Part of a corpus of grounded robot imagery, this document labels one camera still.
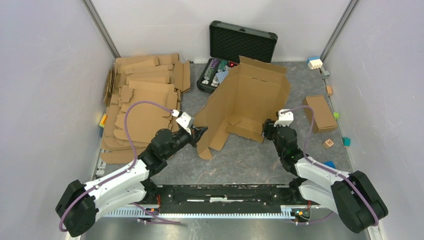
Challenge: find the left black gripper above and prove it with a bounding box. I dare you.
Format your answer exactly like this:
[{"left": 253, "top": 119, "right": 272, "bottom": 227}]
[{"left": 163, "top": 124, "right": 208, "bottom": 159}]

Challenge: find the cardboard box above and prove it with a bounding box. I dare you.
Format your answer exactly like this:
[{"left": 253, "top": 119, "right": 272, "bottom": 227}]
[
  {"left": 302, "top": 95, "right": 338, "bottom": 134},
  {"left": 194, "top": 56, "right": 291, "bottom": 160}
]

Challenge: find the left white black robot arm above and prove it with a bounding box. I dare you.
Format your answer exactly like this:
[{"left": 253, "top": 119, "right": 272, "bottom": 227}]
[{"left": 55, "top": 126, "right": 208, "bottom": 237}]

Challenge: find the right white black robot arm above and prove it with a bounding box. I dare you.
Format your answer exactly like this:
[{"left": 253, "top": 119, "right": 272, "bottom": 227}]
[{"left": 262, "top": 119, "right": 389, "bottom": 234}]

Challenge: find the folded closed cardboard box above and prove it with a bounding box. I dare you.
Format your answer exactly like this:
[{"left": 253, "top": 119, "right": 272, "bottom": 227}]
[{"left": 302, "top": 95, "right": 338, "bottom": 134}]

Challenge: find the wooden letter block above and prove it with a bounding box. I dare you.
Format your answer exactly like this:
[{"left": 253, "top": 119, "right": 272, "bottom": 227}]
[{"left": 322, "top": 139, "right": 334, "bottom": 149}]

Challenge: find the stack of flat cardboard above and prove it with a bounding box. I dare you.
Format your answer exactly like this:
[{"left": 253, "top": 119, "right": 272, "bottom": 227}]
[{"left": 100, "top": 53, "right": 191, "bottom": 164}]

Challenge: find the green small cube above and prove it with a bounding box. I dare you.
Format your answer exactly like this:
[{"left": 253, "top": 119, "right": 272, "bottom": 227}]
[{"left": 333, "top": 112, "right": 340, "bottom": 120}]

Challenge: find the blue green block stack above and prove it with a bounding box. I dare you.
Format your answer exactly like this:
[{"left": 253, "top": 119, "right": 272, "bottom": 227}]
[{"left": 323, "top": 161, "right": 336, "bottom": 169}]

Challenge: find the small wooden cube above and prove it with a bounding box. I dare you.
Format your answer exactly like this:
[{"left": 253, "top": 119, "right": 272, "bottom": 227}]
[{"left": 326, "top": 85, "right": 334, "bottom": 96}]

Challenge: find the teal small cube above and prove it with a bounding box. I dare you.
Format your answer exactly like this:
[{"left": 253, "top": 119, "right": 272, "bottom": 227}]
[{"left": 342, "top": 136, "right": 351, "bottom": 148}]

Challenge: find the grey small block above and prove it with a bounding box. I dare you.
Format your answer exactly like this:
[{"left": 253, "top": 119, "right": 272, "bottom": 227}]
[{"left": 320, "top": 69, "right": 331, "bottom": 79}]

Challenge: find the blue white toy block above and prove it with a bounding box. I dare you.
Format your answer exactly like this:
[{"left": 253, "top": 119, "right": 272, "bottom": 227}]
[{"left": 306, "top": 56, "right": 323, "bottom": 70}]

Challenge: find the orange yellow block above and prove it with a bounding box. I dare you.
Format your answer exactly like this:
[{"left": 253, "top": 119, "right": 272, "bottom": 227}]
[{"left": 98, "top": 113, "right": 108, "bottom": 137}]

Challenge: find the black poker chip case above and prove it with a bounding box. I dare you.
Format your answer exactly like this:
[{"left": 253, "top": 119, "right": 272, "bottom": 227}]
[{"left": 196, "top": 20, "right": 278, "bottom": 93}]

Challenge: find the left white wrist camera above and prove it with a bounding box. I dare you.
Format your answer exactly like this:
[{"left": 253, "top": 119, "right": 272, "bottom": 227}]
[{"left": 171, "top": 109, "right": 194, "bottom": 135}]

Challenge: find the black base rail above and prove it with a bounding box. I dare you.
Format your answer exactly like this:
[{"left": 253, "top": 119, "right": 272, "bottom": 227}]
[{"left": 138, "top": 184, "right": 309, "bottom": 214}]

